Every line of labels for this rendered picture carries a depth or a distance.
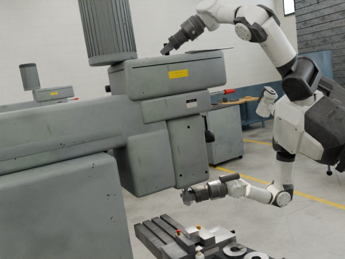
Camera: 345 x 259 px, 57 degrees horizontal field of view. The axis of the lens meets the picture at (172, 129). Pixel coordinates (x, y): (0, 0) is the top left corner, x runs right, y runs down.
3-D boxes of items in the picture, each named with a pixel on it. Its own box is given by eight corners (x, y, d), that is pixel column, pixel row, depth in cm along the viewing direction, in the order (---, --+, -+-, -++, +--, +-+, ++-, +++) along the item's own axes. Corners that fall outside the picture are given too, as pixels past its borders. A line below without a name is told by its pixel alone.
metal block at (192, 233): (194, 236, 160) (192, 225, 160) (200, 241, 155) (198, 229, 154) (185, 240, 158) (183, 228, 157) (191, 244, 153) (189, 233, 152)
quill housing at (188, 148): (190, 171, 164) (181, 110, 159) (213, 181, 146) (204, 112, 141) (157, 182, 156) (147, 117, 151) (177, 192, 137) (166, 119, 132)
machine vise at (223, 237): (221, 236, 173) (218, 217, 171) (237, 247, 160) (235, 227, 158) (162, 259, 159) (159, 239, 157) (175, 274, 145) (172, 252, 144)
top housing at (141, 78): (198, 87, 166) (194, 55, 163) (229, 85, 142) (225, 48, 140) (111, 102, 145) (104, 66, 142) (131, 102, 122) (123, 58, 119)
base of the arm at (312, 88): (324, 80, 129) (295, 81, 137) (320, 53, 122) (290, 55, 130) (314, 104, 121) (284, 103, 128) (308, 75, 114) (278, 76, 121)
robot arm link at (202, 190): (189, 181, 158) (212, 177, 160) (192, 200, 160) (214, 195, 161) (195, 189, 146) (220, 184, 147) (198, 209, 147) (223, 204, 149)
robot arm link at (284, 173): (282, 195, 172) (285, 155, 168) (296, 205, 160) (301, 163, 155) (263, 197, 169) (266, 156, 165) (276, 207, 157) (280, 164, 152)
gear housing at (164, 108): (186, 109, 162) (183, 90, 161) (213, 110, 141) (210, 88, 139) (123, 122, 147) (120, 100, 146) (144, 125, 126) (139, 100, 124)
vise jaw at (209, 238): (200, 231, 167) (199, 224, 166) (215, 243, 154) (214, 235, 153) (190, 235, 165) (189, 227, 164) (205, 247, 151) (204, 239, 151)
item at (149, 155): (154, 175, 157) (146, 123, 153) (178, 187, 135) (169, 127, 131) (117, 185, 149) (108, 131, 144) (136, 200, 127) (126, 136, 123)
